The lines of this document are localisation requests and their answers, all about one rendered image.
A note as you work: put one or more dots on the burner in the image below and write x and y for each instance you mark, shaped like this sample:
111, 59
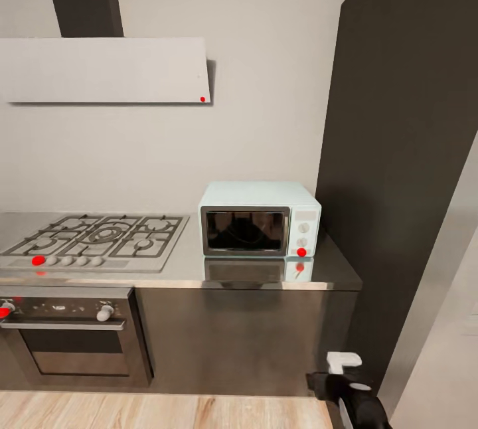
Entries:
97, 242

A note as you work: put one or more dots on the fridge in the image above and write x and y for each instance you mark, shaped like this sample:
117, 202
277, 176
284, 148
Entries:
398, 187

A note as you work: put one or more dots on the range hood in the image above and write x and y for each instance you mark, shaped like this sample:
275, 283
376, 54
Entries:
94, 62

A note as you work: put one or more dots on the microwave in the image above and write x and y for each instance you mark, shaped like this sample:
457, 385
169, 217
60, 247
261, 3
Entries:
258, 218

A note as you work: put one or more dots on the oven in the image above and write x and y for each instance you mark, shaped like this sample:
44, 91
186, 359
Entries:
76, 336

